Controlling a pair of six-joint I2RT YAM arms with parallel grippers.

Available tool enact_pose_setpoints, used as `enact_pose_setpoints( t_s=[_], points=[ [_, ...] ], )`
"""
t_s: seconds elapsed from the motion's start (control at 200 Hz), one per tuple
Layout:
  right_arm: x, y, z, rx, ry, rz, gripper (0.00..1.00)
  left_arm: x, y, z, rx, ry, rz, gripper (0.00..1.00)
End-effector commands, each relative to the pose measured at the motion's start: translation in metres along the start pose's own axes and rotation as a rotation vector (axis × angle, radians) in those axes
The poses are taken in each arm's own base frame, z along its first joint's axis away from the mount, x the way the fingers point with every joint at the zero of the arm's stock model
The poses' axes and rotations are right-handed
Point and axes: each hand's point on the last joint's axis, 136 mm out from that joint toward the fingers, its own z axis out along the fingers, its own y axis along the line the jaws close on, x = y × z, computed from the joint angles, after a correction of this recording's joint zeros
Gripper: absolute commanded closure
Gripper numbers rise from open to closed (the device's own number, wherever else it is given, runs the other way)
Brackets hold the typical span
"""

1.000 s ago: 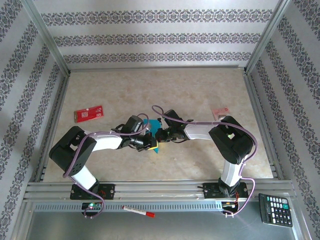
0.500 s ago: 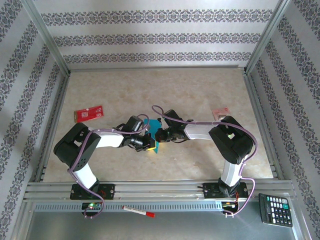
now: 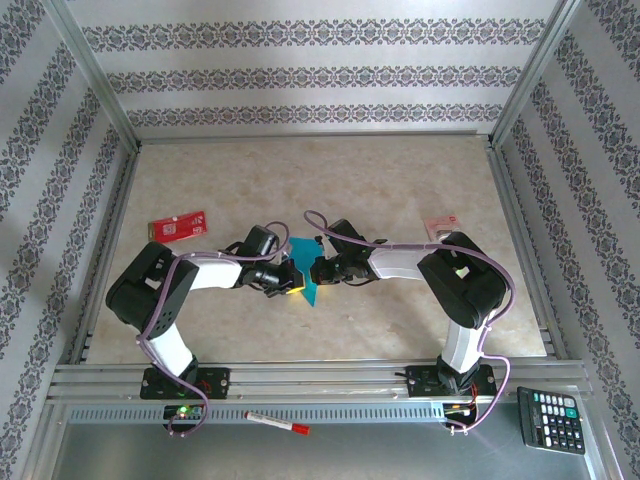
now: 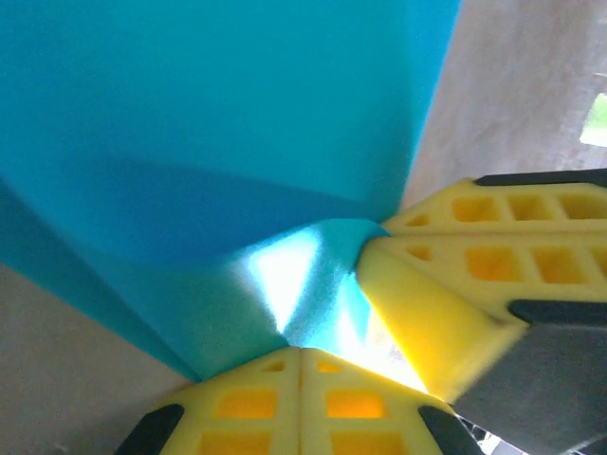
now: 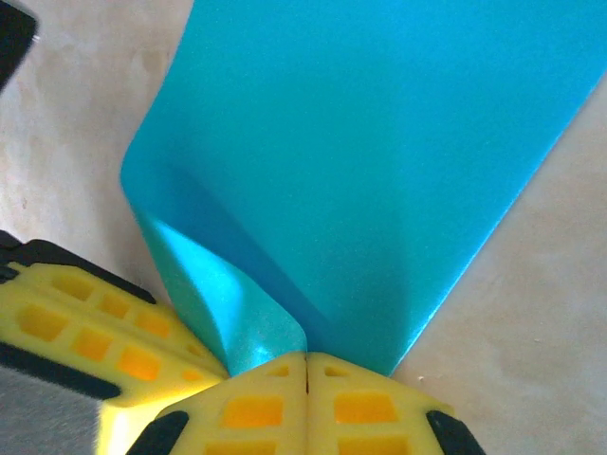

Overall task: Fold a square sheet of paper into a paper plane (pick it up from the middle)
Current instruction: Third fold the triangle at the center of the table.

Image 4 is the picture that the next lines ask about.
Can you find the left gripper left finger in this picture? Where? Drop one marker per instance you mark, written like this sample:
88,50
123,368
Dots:
223,407

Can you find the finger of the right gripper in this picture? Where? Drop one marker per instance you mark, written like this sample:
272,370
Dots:
521,294
526,208

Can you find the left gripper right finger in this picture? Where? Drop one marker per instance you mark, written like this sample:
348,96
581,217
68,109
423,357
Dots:
370,407

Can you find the blue cloth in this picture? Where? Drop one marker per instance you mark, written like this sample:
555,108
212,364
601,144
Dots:
213,118

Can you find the aluminium mounting rail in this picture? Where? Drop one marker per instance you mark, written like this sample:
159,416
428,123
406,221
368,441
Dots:
479,436

